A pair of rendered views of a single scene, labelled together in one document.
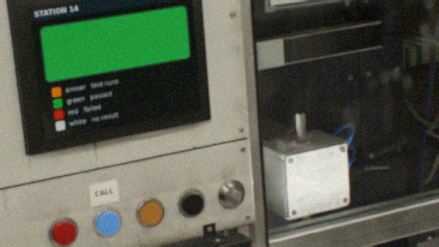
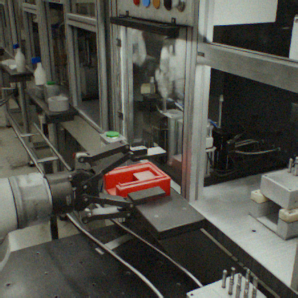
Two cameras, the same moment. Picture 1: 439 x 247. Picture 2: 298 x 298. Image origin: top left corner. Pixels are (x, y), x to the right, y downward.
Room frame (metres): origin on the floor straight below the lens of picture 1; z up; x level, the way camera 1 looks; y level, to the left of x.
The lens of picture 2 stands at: (1.23, -1.11, 1.47)
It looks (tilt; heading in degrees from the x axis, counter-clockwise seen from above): 23 degrees down; 86
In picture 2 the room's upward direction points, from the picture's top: straight up
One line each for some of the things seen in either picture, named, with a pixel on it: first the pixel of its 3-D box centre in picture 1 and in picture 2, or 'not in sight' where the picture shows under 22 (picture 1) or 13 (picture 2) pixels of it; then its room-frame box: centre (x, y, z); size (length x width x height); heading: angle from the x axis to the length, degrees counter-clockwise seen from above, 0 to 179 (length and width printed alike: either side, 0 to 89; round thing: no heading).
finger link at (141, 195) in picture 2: not in sight; (146, 194); (1.28, -0.39, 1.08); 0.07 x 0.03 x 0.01; 22
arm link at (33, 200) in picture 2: not in sight; (30, 199); (1.07, -0.48, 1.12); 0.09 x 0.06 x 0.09; 112
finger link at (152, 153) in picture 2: not in sight; (146, 153); (1.28, -0.39, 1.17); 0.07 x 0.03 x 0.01; 22
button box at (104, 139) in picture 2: not in sight; (116, 152); (1.22, 0.09, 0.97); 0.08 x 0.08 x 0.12; 22
